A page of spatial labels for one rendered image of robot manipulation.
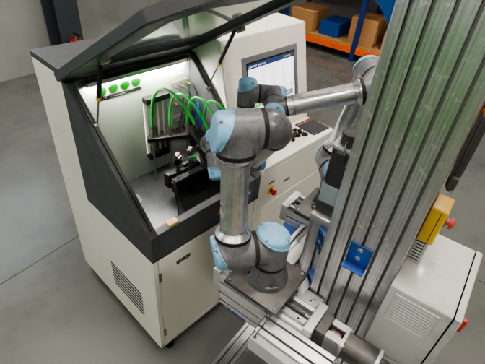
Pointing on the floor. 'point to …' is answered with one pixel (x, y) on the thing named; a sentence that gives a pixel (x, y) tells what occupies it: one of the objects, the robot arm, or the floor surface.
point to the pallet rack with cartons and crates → (343, 28)
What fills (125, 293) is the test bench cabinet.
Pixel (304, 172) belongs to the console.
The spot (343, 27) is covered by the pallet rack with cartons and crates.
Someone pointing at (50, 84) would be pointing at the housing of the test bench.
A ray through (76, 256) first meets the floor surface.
